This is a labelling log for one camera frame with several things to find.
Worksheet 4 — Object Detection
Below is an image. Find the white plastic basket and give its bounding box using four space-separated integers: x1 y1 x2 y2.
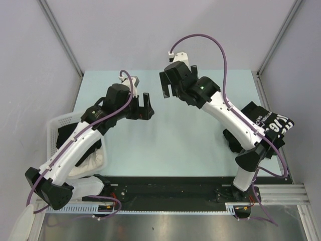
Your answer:
47 112 109 176

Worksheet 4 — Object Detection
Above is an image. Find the black printed t shirt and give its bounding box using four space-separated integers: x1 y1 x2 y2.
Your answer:
241 102 294 149

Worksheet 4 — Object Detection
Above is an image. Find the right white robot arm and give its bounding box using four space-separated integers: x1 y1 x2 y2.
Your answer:
159 61 270 201

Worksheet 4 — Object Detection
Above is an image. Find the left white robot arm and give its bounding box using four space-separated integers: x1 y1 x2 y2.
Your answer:
25 84 154 210

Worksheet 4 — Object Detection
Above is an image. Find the stack of folded black shirts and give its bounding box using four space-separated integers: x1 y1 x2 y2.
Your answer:
223 129 285 159

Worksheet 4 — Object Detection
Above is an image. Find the black shirt in basket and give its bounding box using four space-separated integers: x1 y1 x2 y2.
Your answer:
56 123 102 167

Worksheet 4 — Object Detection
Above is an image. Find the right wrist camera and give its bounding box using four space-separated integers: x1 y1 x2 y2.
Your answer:
168 51 189 67

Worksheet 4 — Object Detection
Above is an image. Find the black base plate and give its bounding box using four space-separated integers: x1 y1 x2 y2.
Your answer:
100 176 260 212

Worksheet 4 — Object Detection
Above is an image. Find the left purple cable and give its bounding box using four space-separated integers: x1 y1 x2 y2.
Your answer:
26 70 133 214

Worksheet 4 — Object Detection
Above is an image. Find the purple cable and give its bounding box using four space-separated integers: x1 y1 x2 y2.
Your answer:
170 34 289 179
26 70 133 214

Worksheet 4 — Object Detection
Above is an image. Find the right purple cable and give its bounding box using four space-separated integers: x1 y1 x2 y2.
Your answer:
170 34 289 179

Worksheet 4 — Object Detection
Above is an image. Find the left cable duct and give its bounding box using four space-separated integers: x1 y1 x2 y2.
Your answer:
61 203 118 214

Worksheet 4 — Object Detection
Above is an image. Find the cable duct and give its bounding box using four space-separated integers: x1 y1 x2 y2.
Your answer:
61 203 118 214
226 202 251 217

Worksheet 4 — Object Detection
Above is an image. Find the right cable duct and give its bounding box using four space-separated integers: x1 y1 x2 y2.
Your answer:
226 202 251 217

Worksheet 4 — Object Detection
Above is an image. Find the aluminium frame rail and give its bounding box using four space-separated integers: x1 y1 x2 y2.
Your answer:
257 184 310 205

